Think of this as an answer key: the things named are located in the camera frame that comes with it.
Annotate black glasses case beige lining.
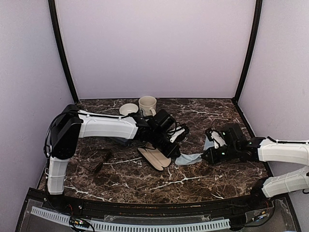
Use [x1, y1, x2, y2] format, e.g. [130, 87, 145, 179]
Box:
[137, 143, 171, 171]

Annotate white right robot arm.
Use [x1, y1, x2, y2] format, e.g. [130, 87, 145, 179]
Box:
[201, 124, 309, 210]

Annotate blue grey glasses case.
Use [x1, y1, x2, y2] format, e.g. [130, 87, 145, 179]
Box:
[111, 138, 132, 146]

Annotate black corner post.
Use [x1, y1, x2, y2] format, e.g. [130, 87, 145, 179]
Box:
[232, 0, 263, 104]
[48, 0, 79, 104]

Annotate black aviator sunglasses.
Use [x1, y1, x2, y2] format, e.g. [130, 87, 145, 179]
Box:
[167, 121, 189, 143]

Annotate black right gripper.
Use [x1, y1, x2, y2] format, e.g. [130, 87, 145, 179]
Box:
[202, 144, 239, 165]

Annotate white slotted cable duct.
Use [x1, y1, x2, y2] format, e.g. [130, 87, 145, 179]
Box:
[30, 206, 231, 232]

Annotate light blue cleaning cloth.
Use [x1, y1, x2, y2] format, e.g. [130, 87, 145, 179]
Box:
[175, 153, 202, 166]

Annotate cream ceramic mug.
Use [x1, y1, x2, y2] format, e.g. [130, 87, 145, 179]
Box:
[139, 96, 157, 116]

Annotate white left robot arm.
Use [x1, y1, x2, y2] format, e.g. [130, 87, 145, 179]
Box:
[43, 104, 189, 211]

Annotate folded light blue cloth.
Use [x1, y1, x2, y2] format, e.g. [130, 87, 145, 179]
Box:
[203, 136, 214, 151]

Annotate black front rail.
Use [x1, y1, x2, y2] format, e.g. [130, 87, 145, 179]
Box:
[25, 188, 274, 218]

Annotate black right corner post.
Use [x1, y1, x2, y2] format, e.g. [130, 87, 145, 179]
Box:
[232, 0, 263, 104]

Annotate black left corner post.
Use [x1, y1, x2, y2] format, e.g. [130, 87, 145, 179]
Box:
[48, 0, 79, 104]

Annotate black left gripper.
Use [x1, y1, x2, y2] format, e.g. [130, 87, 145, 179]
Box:
[150, 130, 181, 159]

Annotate white teal ceramic bowl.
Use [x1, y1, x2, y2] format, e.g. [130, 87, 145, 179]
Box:
[119, 103, 139, 116]

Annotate brown tinted sunglasses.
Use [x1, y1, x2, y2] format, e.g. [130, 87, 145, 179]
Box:
[77, 148, 113, 174]

